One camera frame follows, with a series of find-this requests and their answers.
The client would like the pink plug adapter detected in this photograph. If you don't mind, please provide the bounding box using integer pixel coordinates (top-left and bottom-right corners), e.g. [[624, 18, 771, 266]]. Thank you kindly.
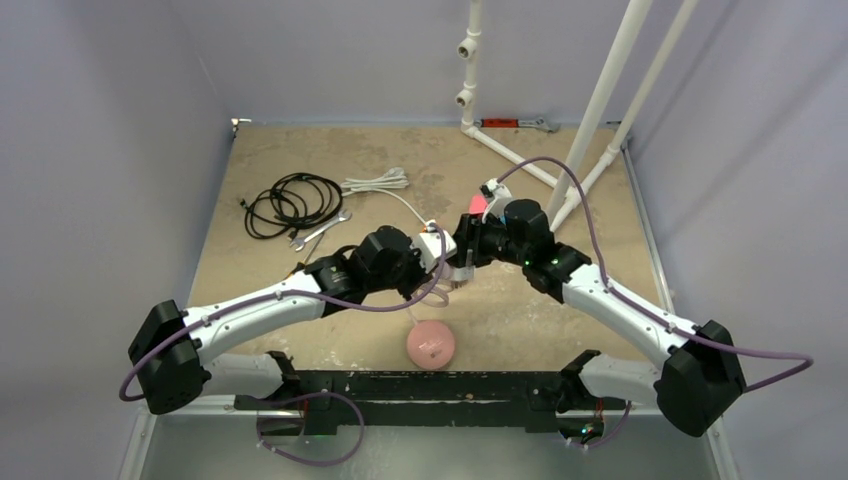
[[468, 194, 488, 215]]

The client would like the white power cable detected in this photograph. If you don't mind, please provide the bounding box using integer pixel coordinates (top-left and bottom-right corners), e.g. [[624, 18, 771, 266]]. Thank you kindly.
[[339, 166, 432, 227]]

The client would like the white cube socket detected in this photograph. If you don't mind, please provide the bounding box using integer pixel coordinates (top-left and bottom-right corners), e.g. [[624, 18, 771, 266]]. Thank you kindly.
[[445, 265, 475, 289]]

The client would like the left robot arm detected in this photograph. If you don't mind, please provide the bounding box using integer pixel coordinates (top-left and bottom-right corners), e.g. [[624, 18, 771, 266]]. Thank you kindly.
[[119, 223, 457, 415]]

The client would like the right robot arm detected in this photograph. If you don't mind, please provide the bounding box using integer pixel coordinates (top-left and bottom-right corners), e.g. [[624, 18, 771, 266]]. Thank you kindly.
[[451, 199, 747, 437]]

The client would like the pink round socket base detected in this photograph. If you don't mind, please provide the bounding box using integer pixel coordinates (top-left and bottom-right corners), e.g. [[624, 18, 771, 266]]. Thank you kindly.
[[406, 320, 456, 371]]

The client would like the silver open-end wrench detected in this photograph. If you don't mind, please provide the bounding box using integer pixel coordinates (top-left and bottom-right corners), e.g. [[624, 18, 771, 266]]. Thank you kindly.
[[290, 209, 353, 251]]

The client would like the yellow black screwdriver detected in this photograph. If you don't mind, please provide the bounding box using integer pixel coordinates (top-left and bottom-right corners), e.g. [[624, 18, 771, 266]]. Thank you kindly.
[[287, 233, 325, 278]]

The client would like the black base beam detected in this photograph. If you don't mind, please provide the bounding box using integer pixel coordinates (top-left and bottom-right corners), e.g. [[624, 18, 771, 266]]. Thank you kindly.
[[234, 352, 625, 436]]

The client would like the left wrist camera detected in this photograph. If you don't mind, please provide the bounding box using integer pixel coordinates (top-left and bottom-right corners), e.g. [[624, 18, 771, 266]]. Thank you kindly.
[[412, 230, 457, 273]]

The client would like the red handled wrench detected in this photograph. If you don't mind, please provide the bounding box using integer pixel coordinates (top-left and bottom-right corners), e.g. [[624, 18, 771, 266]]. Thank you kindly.
[[474, 117, 559, 133]]

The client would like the black coiled cable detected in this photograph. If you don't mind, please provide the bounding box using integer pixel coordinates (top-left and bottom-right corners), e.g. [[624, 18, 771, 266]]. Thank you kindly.
[[241, 172, 346, 240]]

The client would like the white pipe frame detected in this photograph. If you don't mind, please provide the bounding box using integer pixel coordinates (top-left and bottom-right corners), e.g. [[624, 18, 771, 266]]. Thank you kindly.
[[454, 0, 700, 233]]

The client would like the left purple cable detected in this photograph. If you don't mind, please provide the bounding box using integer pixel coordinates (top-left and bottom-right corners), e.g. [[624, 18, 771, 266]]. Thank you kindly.
[[119, 225, 448, 466]]

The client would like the purple cable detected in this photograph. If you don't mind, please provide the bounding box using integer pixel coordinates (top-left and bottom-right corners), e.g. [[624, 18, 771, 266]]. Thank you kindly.
[[493, 156, 815, 452], [119, 225, 448, 466]]

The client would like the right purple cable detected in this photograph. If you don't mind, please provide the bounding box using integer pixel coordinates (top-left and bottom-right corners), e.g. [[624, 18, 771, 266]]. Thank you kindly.
[[493, 156, 815, 452]]

